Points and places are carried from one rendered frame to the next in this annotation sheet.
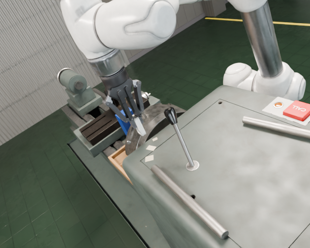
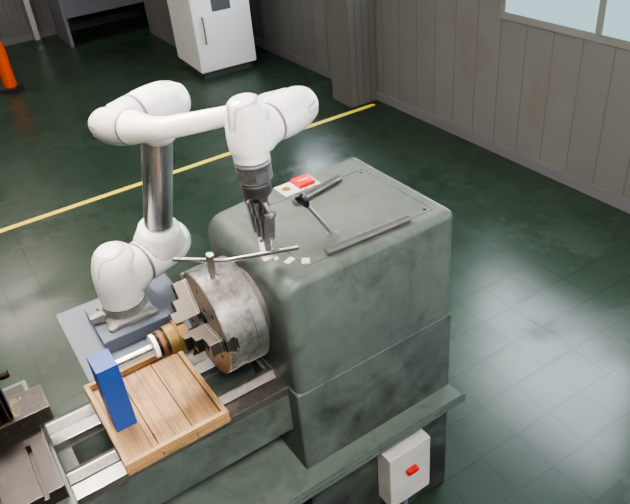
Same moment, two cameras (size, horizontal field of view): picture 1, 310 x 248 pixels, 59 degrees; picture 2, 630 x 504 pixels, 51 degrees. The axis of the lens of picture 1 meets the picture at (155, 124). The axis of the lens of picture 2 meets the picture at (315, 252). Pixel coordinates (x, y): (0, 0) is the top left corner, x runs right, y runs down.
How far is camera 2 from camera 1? 179 cm
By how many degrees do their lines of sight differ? 78
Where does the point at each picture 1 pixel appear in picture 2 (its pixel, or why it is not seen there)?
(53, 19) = not seen: outside the picture
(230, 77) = (120, 260)
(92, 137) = (56, 479)
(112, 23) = (301, 108)
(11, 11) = not seen: outside the picture
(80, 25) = (272, 121)
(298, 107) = (301, 179)
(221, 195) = (372, 221)
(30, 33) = not seen: outside the picture
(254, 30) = (168, 165)
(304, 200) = (388, 192)
